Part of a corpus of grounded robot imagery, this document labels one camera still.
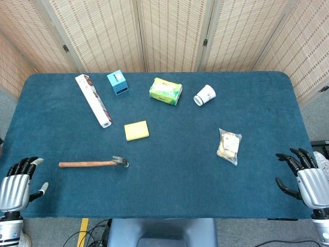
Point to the woven folding screen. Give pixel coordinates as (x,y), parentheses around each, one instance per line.
(164,33)

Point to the black equipment box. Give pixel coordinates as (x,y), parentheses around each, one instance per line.
(320,146)

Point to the blue table cloth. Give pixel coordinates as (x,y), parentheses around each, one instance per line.
(164,180)

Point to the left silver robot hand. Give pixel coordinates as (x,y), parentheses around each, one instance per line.
(14,189)

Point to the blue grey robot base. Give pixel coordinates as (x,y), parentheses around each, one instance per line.
(162,232)

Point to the long white box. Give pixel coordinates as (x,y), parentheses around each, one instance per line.
(93,101)

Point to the green tissue pack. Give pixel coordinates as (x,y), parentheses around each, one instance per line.
(165,91)

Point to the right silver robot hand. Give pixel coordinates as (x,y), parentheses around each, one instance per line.
(312,187)

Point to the small blue box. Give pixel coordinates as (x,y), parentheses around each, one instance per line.
(117,83)

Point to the clear bag of snacks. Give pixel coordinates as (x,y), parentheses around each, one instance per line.
(229,146)

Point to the yellow floor tape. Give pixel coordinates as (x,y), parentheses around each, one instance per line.
(83,232)

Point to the yellow sponge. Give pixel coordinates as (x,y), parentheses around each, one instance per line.
(136,130)

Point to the white paper cup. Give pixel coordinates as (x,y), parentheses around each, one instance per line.
(204,95)

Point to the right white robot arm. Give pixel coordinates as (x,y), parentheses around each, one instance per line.
(321,226)

